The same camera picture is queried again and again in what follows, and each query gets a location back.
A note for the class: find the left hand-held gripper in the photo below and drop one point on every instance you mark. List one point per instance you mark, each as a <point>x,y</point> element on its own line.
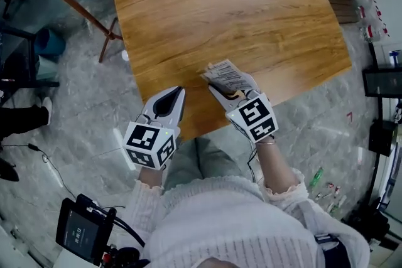
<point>147,144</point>

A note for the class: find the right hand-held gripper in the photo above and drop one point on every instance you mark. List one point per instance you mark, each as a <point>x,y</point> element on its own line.
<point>254,117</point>

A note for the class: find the clear plastic sheet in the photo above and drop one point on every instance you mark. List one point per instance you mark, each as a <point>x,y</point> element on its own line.
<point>226,75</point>

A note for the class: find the person's left forearm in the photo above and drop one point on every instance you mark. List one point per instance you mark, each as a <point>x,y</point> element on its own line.
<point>150,177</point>

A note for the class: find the person's right forearm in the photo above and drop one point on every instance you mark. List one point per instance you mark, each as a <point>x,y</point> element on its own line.
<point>276,166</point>

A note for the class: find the person's grey trousers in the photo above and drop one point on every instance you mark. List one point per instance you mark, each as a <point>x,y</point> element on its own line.
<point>204,160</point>

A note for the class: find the green plastic bottle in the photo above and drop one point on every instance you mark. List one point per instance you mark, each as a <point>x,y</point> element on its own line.
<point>316,177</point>

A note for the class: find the person's white knit sweater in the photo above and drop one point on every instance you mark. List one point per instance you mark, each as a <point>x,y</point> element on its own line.
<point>235,222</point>

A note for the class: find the teal waste bin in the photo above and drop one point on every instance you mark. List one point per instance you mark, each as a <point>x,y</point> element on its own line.
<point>50,42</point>

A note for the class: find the scattered small litter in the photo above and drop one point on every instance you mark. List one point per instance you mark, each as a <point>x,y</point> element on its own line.
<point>331,196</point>

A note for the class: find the black flat screen monitor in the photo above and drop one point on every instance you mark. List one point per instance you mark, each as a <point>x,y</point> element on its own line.
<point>384,81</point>

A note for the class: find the black field monitor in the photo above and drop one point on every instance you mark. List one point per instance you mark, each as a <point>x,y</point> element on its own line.
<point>81,229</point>

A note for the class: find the black box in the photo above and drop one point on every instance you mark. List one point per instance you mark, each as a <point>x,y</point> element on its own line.
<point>381,136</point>

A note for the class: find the cluster of clear plastic bottles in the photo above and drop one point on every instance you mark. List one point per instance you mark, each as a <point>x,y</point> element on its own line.
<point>370,12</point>

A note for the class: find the black metal cart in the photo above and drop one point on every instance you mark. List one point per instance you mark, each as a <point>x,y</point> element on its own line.
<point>19,50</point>

